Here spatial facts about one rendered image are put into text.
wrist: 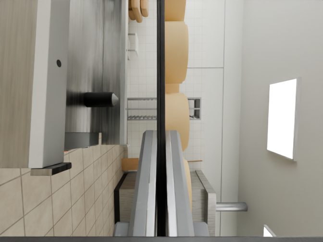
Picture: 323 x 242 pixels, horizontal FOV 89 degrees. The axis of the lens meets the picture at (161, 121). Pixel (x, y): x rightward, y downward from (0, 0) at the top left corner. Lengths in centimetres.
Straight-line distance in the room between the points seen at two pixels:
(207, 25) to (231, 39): 68
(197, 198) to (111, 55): 348
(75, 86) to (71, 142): 10
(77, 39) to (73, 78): 8
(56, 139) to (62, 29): 11
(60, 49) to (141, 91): 410
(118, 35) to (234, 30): 457
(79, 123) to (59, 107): 17
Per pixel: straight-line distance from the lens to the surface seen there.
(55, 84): 18
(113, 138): 45
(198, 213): 392
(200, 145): 444
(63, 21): 21
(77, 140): 35
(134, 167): 427
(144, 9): 405
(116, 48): 50
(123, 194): 373
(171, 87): 19
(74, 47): 36
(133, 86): 433
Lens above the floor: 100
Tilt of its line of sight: level
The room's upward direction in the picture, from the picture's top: 90 degrees clockwise
